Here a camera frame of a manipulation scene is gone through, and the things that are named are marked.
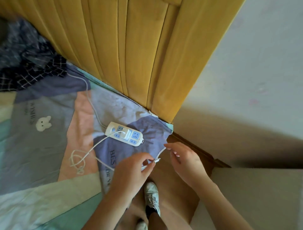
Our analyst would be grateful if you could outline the person's right forearm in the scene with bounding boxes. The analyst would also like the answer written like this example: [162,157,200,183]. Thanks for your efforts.
[195,176,254,230]

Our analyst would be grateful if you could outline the white power strip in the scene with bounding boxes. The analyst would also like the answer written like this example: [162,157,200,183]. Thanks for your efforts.
[105,122,144,147]

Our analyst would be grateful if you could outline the black right sock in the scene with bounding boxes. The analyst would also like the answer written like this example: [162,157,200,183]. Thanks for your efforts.
[145,205,158,220]

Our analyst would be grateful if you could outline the white charger cable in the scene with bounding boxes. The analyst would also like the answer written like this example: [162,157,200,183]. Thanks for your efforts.
[68,131,167,176]

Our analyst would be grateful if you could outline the white desk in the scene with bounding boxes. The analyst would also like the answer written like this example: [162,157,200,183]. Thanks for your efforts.
[190,167,303,230]

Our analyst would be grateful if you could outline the white power strip cord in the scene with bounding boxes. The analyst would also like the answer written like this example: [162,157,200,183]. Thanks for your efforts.
[67,73,107,130]

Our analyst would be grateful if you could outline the white right shoe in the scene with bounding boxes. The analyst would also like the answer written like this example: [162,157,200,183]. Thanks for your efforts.
[144,182,161,217]

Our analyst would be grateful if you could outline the person's right hand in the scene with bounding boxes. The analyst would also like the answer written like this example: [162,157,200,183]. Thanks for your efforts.
[163,142,211,188]

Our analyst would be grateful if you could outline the dark checked cloth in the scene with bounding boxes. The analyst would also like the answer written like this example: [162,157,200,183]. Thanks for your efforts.
[0,18,68,93]

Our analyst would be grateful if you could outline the person's left hand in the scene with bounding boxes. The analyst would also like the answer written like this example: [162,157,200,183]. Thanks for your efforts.
[110,152,157,204]

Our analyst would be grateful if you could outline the yellow padded headboard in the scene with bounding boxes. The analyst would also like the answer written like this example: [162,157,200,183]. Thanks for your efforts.
[0,0,246,125]

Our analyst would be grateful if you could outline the patchwork bed sheet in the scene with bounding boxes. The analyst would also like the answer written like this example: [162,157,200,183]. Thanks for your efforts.
[0,59,175,230]

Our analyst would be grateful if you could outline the brown baseboard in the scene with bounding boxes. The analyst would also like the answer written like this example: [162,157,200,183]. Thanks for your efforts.
[171,131,231,169]

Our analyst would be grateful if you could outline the white charger adapter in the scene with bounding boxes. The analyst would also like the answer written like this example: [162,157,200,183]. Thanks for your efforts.
[114,129,131,141]

